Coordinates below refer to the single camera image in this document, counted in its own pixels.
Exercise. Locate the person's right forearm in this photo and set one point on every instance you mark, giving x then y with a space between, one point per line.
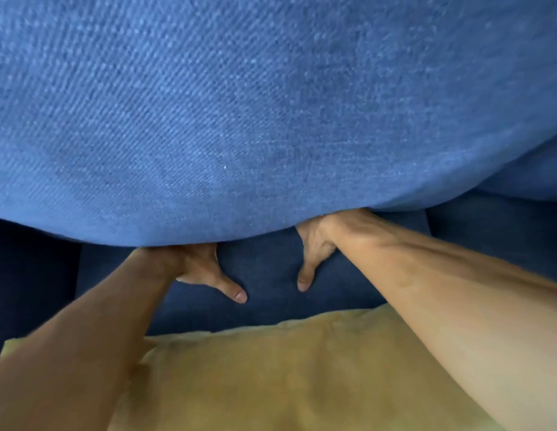
453 318

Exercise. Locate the person's left forearm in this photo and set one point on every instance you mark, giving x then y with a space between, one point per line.
76 345

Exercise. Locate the person's right hand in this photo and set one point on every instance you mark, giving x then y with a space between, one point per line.
316 244

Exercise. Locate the blue fabric sofa cushion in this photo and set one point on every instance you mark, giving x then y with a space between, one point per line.
260 112

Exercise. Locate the person's left thumb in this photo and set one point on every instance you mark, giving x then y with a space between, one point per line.
230 289

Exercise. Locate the person's right thumb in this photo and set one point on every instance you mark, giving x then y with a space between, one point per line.
305 276

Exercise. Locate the dark blue sofa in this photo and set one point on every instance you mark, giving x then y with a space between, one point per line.
269 282

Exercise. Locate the person's left hand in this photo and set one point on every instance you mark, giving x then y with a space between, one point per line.
195 261

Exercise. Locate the yellow pillow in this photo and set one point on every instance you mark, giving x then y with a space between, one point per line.
283 377

